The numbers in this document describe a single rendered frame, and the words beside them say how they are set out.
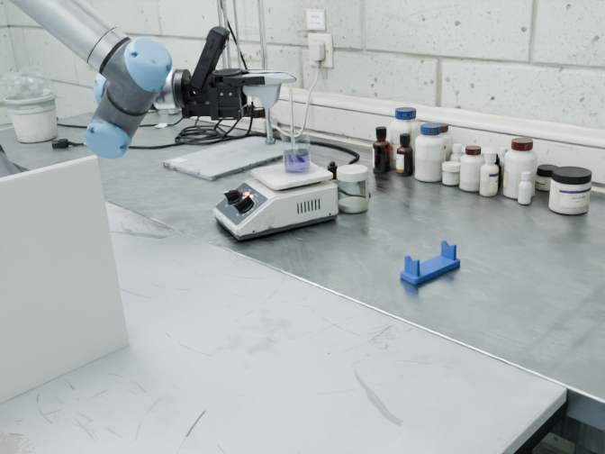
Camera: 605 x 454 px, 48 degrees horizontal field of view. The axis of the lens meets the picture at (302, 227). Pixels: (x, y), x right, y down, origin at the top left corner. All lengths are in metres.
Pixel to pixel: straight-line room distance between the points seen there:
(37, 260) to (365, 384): 0.39
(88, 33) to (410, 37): 0.80
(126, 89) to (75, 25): 0.12
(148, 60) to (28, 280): 0.43
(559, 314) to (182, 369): 0.49
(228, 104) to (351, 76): 0.62
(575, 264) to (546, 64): 0.52
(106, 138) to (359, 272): 0.48
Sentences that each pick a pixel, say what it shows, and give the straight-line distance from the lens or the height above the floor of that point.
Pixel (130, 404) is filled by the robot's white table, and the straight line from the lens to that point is 0.80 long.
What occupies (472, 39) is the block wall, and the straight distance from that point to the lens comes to 1.55.
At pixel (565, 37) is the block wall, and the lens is 1.45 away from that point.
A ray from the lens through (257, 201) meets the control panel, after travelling 1.18.
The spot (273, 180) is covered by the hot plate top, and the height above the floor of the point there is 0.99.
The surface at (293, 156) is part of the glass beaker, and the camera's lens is 1.20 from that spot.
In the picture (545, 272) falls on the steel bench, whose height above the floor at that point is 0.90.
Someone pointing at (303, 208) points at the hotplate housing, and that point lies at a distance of 1.20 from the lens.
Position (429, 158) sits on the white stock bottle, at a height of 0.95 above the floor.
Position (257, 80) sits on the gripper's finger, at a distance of 1.19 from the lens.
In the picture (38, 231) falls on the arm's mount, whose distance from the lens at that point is 0.80.
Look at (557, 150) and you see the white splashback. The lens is 1.44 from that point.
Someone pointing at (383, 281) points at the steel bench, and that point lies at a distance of 1.01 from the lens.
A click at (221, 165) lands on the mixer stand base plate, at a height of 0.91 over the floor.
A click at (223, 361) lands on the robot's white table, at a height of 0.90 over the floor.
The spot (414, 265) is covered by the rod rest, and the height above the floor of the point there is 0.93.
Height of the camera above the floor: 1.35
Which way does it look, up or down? 22 degrees down
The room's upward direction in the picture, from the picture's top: 3 degrees counter-clockwise
